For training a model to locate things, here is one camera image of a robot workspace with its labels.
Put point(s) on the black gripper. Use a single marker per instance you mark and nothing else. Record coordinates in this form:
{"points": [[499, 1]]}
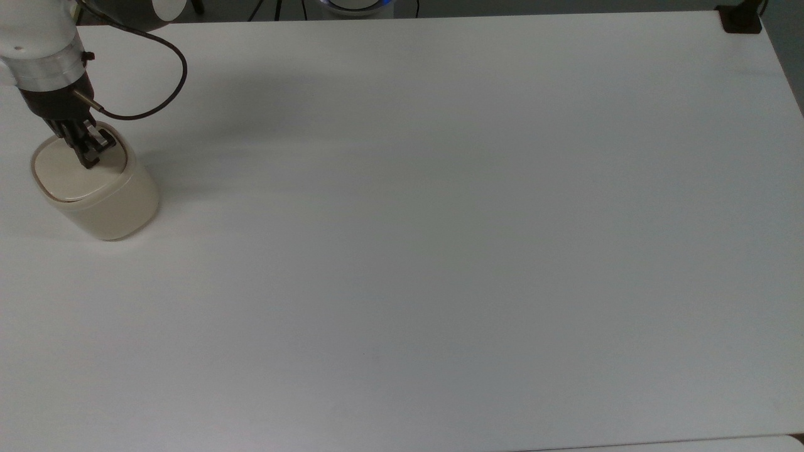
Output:
{"points": [[56, 107]]}

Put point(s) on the cream trash bin lid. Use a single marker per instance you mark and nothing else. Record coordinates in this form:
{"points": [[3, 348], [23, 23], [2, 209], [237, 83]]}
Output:
{"points": [[69, 176]]}

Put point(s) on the cream plastic trash bin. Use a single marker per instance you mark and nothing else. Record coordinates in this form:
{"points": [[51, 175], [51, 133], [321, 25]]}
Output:
{"points": [[113, 207]]}

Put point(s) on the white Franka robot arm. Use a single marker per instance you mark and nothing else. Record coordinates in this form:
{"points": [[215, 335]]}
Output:
{"points": [[38, 44]]}

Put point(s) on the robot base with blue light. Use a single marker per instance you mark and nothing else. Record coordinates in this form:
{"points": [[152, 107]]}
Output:
{"points": [[356, 6]]}

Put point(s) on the black tripod legs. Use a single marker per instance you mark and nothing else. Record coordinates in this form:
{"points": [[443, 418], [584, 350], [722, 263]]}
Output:
{"points": [[276, 7]]}

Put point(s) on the black pole with clamp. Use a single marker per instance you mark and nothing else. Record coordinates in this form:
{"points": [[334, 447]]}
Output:
{"points": [[741, 17]]}

